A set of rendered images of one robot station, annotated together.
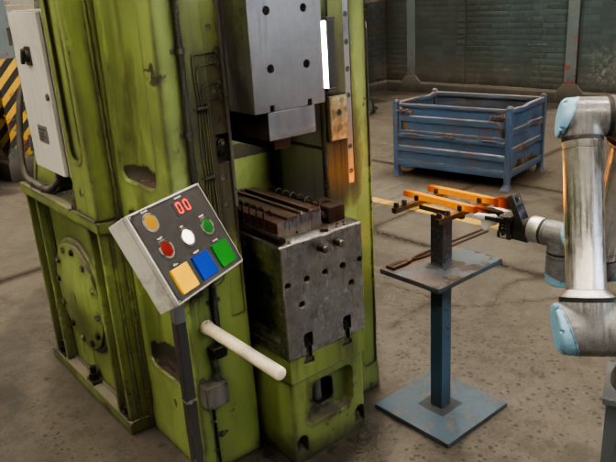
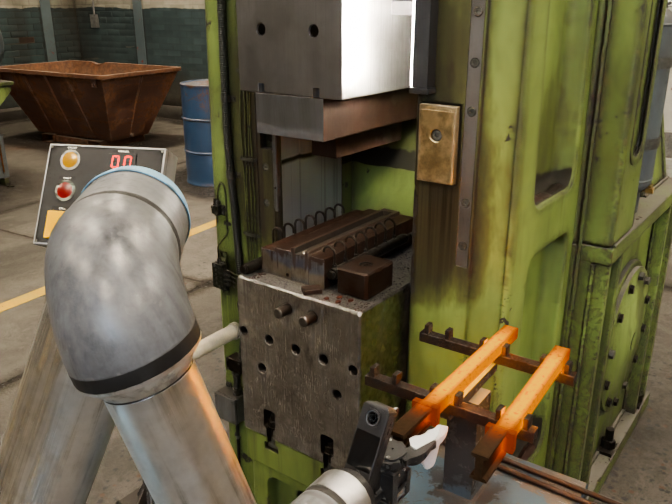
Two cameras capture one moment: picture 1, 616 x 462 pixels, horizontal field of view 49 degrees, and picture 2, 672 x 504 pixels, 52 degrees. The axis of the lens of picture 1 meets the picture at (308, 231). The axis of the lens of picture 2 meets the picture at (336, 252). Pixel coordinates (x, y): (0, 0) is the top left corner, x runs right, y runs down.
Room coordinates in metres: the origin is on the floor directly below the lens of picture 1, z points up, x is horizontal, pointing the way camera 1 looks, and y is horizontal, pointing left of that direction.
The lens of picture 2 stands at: (1.98, -1.52, 1.57)
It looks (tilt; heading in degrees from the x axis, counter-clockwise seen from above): 20 degrees down; 74
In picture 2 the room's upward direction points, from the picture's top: straight up
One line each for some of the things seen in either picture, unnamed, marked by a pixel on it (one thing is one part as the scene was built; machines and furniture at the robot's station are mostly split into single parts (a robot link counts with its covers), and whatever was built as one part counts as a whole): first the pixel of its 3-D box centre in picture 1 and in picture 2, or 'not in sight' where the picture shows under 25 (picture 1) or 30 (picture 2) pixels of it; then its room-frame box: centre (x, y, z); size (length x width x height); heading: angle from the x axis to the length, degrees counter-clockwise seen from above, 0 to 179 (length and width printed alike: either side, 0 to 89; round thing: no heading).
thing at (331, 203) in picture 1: (326, 210); (365, 276); (2.46, -0.08, 0.95); 0.12 x 0.08 x 0.06; 38
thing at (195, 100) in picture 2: not in sight; (215, 132); (2.64, 4.80, 0.44); 0.59 x 0.59 x 0.88
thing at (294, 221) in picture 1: (265, 211); (341, 241); (2.47, 0.16, 0.96); 0.42 x 0.20 x 0.09; 38
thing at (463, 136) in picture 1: (467, 135); not in sight; (6.25, -1.54, 0.36); 1.20 x 0.80 x 0.72; 49
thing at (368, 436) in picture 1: (322, 450); not in sight; (2.27, 0.00, 0.01); 0.58 x 0.39 x 0.01; 128
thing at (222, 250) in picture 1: (222, 253); not in sight; (1.93, 0.26, 1.01); 0.07 x 0.05 x 0.07; 153
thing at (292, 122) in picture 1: (257, 116); (342, 105); (2.47, 0.16, 1.32); 0.42 x 0.20 x 0.10; 38
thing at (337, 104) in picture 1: (337, 117); (437, 144); (2.60, -0.14, 1.27); 0.09 x 0.02 x 0.17; 128
